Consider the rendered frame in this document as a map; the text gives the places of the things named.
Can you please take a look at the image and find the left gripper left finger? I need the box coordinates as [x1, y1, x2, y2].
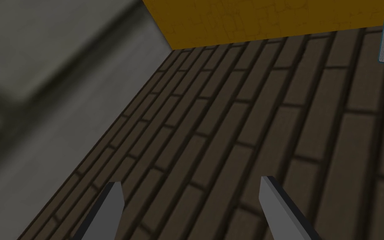
[73, 181, 125, 240]

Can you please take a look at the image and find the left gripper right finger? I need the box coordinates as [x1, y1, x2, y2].
[258, 175, 322, 240]

